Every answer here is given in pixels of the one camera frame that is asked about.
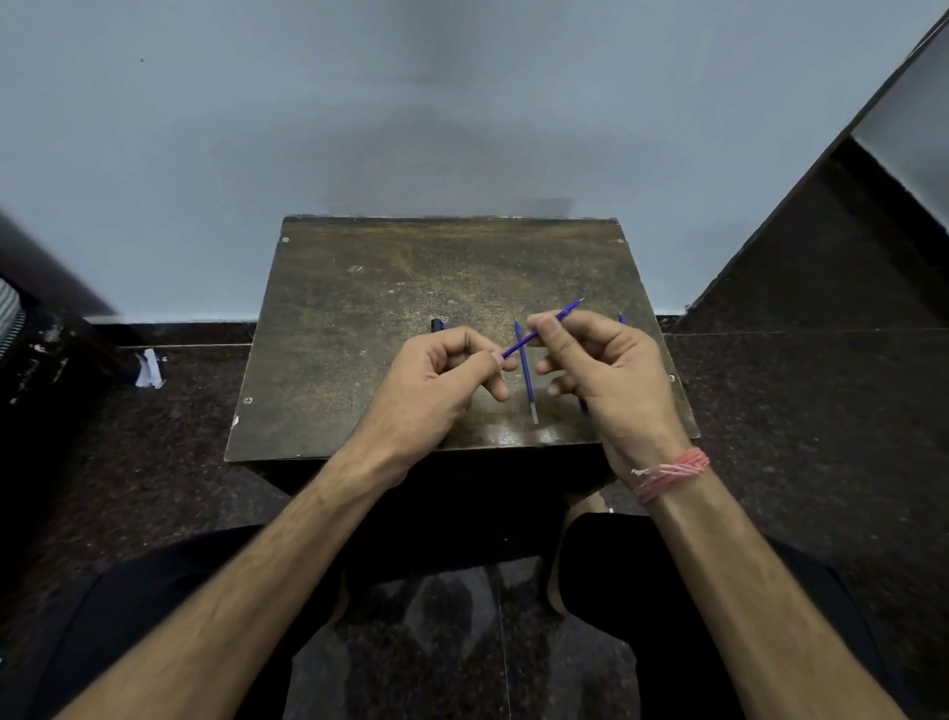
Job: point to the person's right hand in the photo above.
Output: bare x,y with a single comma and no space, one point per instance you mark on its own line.
623,386

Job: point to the person's left hand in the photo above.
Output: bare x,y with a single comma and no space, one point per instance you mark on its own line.
422,393

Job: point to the person's right thumb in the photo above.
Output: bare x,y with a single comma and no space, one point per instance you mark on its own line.
550,330

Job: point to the person's left thumb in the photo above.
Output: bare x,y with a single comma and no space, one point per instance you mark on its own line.
489,363

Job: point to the thin blue pen refill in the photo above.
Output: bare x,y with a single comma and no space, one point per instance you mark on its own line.
519,347

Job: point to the person's right forearm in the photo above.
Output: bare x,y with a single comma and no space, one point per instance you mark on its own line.
749,593

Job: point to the person's left forearm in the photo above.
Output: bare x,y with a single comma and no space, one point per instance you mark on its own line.
252,586

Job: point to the blue refill with white tip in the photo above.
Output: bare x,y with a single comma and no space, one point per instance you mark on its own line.
526,374

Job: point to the small brown wooden table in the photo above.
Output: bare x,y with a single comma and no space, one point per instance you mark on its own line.
356,297

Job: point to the pink thread wristband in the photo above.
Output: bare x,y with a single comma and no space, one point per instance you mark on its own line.
671,473

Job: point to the black shorts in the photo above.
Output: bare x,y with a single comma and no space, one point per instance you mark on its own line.
615,578

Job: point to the white paper scrap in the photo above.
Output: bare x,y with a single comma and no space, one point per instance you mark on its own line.
150,369

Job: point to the dark wooden furniture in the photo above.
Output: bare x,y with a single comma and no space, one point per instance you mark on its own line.
52,356

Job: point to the striped cloth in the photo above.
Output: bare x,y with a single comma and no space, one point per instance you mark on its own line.
9,315

